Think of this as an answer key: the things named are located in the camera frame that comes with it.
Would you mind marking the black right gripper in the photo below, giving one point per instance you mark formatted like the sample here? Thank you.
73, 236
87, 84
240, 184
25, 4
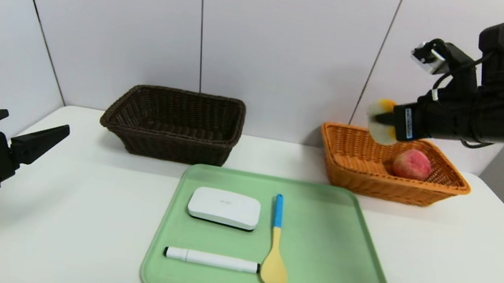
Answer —
408, 122

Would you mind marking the white bun with orange top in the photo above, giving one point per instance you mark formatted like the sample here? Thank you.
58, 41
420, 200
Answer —
381, 132

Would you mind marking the red peach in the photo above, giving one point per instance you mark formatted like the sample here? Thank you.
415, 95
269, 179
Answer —
412, 164

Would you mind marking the white marker with black caps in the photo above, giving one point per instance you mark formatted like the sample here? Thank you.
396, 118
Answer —
211, 260

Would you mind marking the orange wicker basket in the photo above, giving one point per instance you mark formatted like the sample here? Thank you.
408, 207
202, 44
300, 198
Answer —
358, 177

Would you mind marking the dark brown wicker basket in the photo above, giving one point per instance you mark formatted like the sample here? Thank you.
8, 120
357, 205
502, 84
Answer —
169, 145

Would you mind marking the light green plastic tray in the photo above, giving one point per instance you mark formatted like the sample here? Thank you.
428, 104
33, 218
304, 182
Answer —
325, 256

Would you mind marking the white flat router box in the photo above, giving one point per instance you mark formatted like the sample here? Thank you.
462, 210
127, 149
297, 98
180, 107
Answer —
224, 207

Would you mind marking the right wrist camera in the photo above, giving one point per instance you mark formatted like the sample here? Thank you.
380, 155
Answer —
430, 56

